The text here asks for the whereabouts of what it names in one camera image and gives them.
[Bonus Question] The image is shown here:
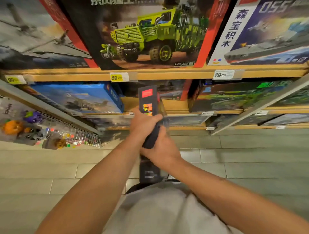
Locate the grey fighter jet box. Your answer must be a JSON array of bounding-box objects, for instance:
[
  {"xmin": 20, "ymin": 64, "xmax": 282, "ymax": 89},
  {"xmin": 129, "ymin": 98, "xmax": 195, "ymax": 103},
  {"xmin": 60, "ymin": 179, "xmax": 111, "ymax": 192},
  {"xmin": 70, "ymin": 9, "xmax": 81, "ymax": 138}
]
[{"xmin": 0, "ymin": 0, "xmax": 100, "ymax": 71}]

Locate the purple 055 warship box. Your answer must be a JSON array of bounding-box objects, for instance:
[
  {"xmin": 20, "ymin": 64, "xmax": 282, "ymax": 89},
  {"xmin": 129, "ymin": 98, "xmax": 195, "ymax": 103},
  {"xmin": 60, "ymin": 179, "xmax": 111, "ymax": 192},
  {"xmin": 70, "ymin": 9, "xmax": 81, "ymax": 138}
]
[{"xmin": 207, "ymin": 0, "xmax": 309, "ymax": 66}]

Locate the person's left forearm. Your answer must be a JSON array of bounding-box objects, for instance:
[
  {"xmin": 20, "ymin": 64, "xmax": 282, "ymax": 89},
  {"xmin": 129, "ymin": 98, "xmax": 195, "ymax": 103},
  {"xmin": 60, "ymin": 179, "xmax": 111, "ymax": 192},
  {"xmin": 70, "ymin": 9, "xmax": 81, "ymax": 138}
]
[{"xmin": 36, "ymin": 137, "xmax": 145, "ymax": 234}]

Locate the person's right hand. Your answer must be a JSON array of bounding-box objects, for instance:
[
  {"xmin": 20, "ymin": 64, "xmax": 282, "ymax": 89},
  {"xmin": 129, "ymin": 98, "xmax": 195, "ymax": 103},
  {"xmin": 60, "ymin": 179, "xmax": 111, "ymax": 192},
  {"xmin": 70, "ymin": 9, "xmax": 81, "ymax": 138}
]
[{"xmin": 139, "ymin": 129, "xmax": 184, "ymax": 175}]

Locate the person's left hand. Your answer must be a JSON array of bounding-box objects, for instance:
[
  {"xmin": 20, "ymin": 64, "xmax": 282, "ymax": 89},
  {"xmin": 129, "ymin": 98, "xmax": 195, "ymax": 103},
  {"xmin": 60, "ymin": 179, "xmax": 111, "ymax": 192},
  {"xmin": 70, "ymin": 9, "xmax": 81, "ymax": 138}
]
[{"xmin": 127, "ymin": 108, "xmax": 164, "ymax": 148}]

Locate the green armoured truck box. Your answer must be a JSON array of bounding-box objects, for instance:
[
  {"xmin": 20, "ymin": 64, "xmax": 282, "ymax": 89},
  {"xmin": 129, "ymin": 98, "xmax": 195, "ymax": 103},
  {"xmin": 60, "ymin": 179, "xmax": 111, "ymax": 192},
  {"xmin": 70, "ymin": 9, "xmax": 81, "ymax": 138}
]
[{"xmin": 57, "ymin": 0, "xmax": 232, "ymax": 71}]

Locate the dark aircraft carrier box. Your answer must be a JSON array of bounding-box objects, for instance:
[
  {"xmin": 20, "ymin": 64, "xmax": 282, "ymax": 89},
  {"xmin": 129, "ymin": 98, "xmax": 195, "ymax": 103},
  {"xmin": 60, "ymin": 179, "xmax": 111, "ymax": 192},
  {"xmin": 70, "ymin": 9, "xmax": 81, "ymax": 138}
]
[{"xmin": 137, "ymin": 85, "xmax": 170, "ymax": 185}]

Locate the person's grey clothing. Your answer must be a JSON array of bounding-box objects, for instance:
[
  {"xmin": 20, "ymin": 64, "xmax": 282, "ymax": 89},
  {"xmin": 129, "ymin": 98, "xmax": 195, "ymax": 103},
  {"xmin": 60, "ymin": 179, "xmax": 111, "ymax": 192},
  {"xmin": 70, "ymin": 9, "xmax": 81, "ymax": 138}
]
[{"xmin": 101, "ymin": 182, "xmax": 242, "ymax": 234}]

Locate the white wire display rack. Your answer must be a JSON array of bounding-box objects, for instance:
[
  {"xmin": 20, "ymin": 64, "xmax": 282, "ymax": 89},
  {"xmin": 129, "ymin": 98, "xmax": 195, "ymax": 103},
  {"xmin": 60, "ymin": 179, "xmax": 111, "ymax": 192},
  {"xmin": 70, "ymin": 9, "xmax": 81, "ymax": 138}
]
[{"xmin": 0, "ymin": 79, "xmax": 105, "ymax": 150}]

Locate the wooden shelf unit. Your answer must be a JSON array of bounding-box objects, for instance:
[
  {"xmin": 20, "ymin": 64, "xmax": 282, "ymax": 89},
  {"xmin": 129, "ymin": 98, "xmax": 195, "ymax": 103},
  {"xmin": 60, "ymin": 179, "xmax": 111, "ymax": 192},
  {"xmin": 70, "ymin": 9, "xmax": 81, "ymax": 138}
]
[{"xmin": 0, "ymin": 63, "xmax": 309, "ymax": 132}]

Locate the blue helicopter box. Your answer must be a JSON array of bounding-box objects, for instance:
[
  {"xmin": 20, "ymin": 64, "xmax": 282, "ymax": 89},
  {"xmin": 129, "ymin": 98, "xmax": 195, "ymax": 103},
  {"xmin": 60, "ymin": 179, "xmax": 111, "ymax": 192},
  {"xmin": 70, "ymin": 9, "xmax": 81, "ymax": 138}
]
[{"xmin": 20, "ymin": 82, "xmax": 125, "ymax": 116}]

